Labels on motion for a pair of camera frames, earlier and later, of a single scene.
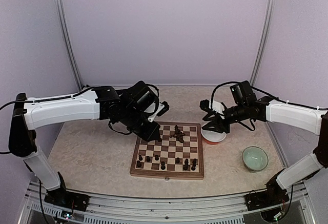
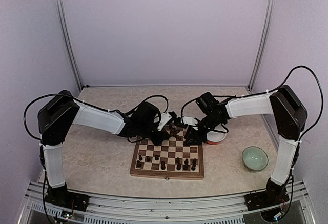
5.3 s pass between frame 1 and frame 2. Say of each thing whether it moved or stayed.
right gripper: moved
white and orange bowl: stayed
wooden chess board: stayed
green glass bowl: stayed
